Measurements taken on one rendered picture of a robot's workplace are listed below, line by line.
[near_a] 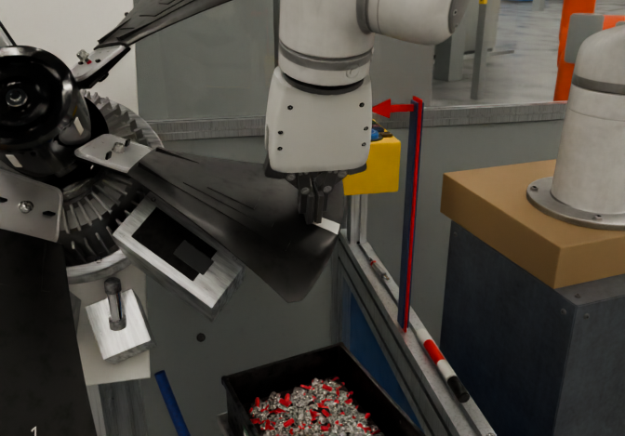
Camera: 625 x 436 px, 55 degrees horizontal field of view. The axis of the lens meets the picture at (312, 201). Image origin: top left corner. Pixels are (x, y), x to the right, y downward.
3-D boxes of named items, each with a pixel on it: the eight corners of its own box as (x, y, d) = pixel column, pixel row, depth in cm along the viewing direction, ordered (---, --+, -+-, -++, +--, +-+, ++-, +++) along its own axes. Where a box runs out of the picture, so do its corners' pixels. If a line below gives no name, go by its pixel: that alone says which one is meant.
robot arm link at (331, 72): (365, 19, 58) (361, 49, 59) (272, 20, 56) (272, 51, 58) (390, 59, 51) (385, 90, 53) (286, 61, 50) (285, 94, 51)
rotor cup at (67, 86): (50, 228, 69) (16, 190, 56) (-47, 154, 70) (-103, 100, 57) (136, 138, 74) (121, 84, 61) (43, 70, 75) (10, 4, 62)
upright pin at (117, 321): (110, 322, 75) (103, 276, 73) (127, 320, 75) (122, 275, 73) (108, 332, 73) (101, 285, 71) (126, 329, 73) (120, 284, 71)
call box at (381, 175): (321, 174, 116) (321, 119, 112) (371, 170, 118) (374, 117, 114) (341, 204, 101) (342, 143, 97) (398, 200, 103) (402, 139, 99)
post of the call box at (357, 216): (346, 238, 115) (347, 176, 110) (361, 236, 115) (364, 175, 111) (350, 244, 112) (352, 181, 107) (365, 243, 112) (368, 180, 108)
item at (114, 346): (113, 364, 80) (95, 315, 81) (157, 346, 81) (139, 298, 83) (102, 360, 72) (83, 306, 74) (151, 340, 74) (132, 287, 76)
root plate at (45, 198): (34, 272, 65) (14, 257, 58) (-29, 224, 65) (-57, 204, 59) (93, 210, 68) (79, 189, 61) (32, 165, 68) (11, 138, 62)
